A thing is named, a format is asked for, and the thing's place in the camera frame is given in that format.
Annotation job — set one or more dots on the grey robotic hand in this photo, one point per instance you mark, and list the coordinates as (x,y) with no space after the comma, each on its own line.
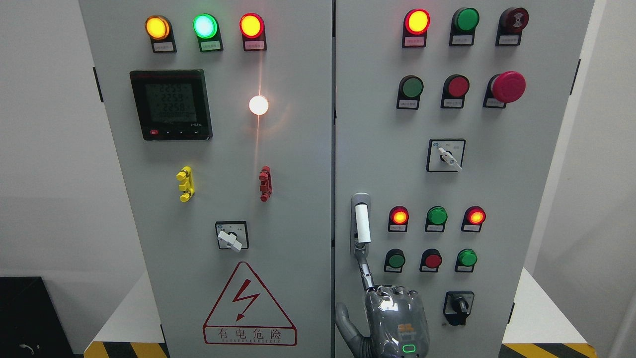
(396,319)

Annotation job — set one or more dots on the silver door swing handle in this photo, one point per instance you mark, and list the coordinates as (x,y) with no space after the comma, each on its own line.
(360,235)

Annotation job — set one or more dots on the grey right cabinet door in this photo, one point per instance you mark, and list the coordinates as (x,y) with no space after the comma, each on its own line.
(383,151)

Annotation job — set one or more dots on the grey cabinet door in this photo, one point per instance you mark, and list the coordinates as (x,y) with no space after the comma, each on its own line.
(383,151)
(290,234)

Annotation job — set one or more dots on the grey left cabinet door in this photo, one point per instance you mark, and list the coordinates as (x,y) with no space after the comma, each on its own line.
(290,234)

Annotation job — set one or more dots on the green button bottom left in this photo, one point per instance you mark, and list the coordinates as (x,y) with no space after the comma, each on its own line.
(394,261)

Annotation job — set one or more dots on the red button bottom middle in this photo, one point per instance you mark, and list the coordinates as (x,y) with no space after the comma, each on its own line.
(431,260)

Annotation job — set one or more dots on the green button bottom right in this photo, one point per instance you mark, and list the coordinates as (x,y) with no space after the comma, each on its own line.
(466,261)

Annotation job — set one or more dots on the red lit lamp lower left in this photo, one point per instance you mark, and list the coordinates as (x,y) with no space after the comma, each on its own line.
(398,220)

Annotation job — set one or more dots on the red lit lamp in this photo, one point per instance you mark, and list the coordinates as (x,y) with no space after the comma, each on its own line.
(398,220)
(414,29)
(473,219)

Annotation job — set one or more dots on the green lamp lower middle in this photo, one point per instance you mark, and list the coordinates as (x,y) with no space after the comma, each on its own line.
(436,219)

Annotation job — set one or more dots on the red lit lamp lower right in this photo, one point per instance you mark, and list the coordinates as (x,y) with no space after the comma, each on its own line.
(473,219)

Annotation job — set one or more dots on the white platform with hazard stripes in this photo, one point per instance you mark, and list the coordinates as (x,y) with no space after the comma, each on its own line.
(537,329)

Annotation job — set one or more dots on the red electric danger warning sticker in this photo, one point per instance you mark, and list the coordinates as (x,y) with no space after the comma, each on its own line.
(246,313)

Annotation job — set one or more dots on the red terminal connector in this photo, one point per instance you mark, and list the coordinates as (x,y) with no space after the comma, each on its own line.
(265,186)

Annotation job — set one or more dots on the green push button second row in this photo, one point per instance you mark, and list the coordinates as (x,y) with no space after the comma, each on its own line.
(409,92)

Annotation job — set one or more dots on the red push button second row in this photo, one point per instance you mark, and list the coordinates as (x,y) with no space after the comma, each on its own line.
(454,92)

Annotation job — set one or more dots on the white glowing indicator lamp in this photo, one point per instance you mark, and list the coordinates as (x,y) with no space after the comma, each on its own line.
(258,105)

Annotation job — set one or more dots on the yellow terminal connector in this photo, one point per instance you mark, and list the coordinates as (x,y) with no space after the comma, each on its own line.
(186,185)

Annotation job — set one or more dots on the red emergency stop mushroom button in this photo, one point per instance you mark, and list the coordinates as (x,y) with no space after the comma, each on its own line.
(504,88)

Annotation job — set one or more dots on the red lit lamp top right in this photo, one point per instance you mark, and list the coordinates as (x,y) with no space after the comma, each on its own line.
(414,29)

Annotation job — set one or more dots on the green push button top row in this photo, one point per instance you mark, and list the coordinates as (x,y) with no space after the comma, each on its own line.
(463,26)

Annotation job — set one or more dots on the black digital power meter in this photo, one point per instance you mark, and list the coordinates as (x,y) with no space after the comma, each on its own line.
(172,105)

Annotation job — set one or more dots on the dark red buzzer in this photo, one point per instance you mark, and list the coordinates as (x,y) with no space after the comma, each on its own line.
(511,24)

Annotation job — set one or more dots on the red indicator lamp top left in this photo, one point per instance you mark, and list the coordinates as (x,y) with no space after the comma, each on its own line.
(252,32)

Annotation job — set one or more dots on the green indicator lamp top left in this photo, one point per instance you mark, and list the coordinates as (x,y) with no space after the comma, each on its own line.
(208,33)

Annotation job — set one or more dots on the black box lower left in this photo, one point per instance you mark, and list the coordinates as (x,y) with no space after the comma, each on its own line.
(29,324)

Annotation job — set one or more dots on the yellow indicator lamp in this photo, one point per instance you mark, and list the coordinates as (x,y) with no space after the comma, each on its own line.
(159,29)

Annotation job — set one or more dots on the black rotary knob switch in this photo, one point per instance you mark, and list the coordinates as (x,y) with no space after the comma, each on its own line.
(457,306)

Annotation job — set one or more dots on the upper right white selector switch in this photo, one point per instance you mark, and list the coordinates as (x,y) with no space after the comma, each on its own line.
(445,155)

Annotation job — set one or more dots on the left white rotary selector switch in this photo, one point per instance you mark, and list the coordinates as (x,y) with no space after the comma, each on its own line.
(232,235)

